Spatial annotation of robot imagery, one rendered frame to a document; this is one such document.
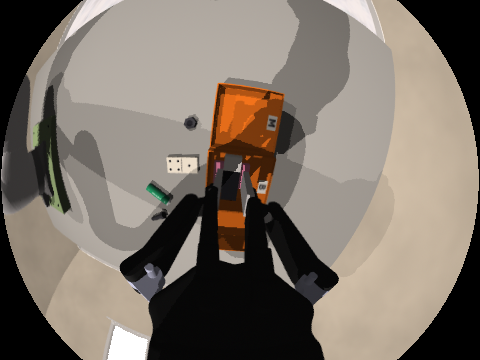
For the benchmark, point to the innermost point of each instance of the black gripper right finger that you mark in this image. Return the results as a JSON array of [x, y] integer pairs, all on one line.
[[310, 276]]

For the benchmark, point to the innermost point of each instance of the white domino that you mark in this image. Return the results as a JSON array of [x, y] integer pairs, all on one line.
[[182, 164]]

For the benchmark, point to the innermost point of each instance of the orange rack of bins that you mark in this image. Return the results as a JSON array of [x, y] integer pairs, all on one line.
[[238, 127]]

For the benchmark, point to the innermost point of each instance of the green battery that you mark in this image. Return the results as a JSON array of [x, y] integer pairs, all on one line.
[[158, 194]]

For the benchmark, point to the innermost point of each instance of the black and white eraser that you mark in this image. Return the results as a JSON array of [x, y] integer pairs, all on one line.
[[231, 175]]

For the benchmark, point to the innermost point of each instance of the pink rectangular block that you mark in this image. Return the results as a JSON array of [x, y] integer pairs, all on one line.
[[220, 164]]

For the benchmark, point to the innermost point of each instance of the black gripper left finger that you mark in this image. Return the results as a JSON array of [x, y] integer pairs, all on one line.
[[144, 269]]

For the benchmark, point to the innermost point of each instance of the black bolt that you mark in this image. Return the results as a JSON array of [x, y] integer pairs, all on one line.
[[162, 215]]

